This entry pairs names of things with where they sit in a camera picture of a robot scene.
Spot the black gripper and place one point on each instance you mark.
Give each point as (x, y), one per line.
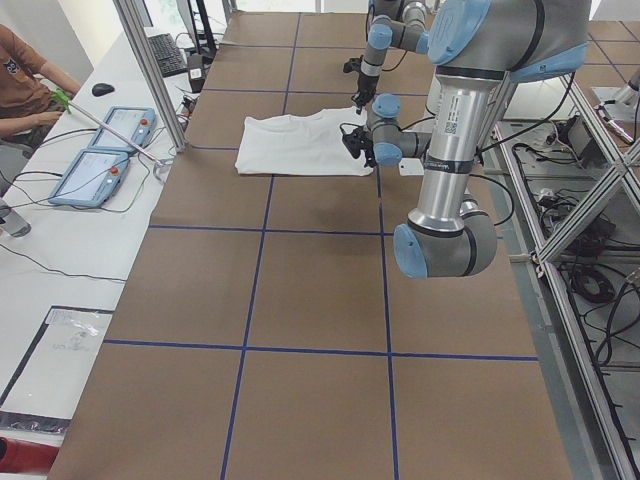
(365, 86)
(367, 146)

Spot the white printed t-shirt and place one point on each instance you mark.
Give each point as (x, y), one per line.
(300, 145)

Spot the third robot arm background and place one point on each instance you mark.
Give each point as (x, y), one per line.
(618, 103)

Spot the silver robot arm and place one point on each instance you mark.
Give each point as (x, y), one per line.
(403, 25)
(473, 45)

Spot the black keyboard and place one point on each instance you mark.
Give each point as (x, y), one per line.
(168, 56)

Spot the blue teach pendant far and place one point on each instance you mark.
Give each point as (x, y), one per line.
(135, 123)

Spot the blue teach pendant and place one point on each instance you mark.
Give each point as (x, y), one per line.
(135, 123)
(91, 179)

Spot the black computer mouse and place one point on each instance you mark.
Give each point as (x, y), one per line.
(101, 89)

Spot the blue teach pendant near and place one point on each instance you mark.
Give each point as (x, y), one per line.
(91, 179)

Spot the seated person brown shirt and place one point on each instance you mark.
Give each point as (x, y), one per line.
(28, 111)

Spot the clear plastic garment bag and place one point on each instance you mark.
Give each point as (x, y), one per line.
(44, 390)

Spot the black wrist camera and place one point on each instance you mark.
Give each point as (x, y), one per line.
(352, 65)

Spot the aluminium frame rack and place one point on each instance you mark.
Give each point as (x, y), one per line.
(548, 249)

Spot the aluminium frame post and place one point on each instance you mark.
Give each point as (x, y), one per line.
(135, 33)

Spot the red cylinder post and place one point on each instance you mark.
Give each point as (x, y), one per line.
(24, 457)

